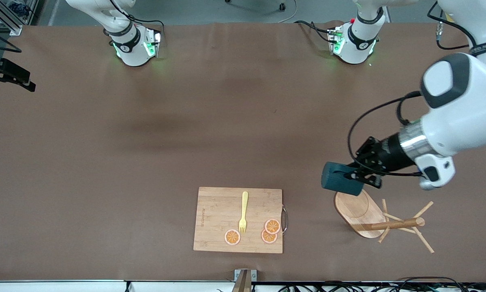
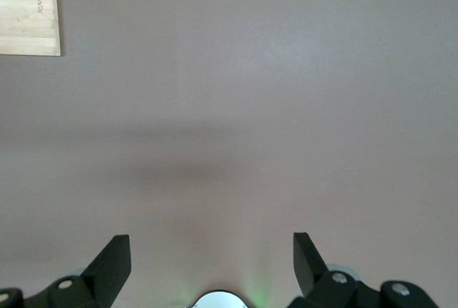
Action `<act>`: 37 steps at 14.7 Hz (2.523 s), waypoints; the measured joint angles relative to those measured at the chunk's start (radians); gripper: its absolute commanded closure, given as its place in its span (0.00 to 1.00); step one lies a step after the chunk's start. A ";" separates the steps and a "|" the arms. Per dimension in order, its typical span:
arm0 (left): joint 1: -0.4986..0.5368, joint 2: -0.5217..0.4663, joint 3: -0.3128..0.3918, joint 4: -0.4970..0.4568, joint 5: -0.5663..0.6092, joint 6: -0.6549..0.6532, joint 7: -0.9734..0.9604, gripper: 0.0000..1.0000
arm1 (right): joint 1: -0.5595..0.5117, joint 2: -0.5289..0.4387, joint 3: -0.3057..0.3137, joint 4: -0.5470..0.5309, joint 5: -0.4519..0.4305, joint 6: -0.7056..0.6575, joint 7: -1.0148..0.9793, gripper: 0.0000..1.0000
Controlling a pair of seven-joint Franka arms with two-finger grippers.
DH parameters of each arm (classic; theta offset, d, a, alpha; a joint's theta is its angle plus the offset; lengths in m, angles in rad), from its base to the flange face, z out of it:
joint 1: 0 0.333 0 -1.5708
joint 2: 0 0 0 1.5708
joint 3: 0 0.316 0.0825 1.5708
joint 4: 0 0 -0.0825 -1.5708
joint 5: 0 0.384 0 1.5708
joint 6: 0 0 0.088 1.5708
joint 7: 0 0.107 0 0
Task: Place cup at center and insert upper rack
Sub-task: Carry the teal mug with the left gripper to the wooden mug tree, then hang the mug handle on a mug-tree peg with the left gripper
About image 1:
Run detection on teal mug yellow inside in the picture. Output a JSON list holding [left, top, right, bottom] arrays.
[[321, 161, 365, 197]]

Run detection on wooden mug tree rack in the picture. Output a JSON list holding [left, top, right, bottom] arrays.
[[334, 189, 435, 254]]

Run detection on yellow plastic fork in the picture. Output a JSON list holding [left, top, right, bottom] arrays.
[[238, 191, 249, 235]]

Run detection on office chair caster base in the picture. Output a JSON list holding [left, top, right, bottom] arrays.
[[225, 0, 287, 11]]

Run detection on aluminium frame post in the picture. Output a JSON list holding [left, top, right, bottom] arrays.
[[0, 0, 24, 36]]

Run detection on tangled black cables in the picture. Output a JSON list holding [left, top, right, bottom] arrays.
[[275, 277, 486, 292]]

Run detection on black right arm base cable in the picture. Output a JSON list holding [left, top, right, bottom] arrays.
[[108, 0, 165, 35]]

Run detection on black arm base cable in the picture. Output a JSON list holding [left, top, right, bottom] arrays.
[[108, 0, 165, 35], [298, 19, 333, 43]]

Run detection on black left arm base cable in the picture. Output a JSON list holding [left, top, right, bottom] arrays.
[[298, 19, 333, 43]]

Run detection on bamboo cutting board metal handle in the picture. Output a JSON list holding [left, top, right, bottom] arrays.
[[193, 187, 288, 254]]

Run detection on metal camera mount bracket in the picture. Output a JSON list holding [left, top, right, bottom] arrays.
[[234, 269, 257, 292]]

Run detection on white floor cable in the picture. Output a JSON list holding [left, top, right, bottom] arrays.
[[277, 0, 298, 24]]

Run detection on white table edge rail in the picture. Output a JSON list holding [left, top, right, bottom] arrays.
[[0, 280, 486, 292]]

